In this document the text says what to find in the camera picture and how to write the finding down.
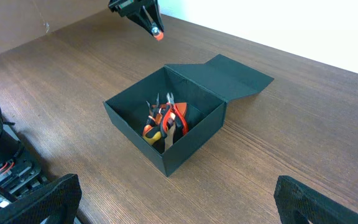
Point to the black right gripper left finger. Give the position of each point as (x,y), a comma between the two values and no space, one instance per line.
(56,202)

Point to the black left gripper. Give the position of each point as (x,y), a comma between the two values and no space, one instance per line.
(134,10)

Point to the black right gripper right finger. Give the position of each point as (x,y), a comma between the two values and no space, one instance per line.
(297,203)

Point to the small red cutting pliers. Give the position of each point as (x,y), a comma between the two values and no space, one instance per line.
(175,112)

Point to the black box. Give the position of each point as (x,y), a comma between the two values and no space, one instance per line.
(206,88)

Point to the orange scraper with tan handle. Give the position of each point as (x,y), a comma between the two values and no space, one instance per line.
(173,124)

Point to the orange black needle-nose pliers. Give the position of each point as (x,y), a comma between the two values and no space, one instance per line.
(154,117)

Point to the yellow black ratchet screwdriver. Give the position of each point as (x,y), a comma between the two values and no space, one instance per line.
(151,134)

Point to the orange socket bit rail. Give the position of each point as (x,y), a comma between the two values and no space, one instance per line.
(157,33)

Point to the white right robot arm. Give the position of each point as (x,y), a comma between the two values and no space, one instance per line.
(2,155)

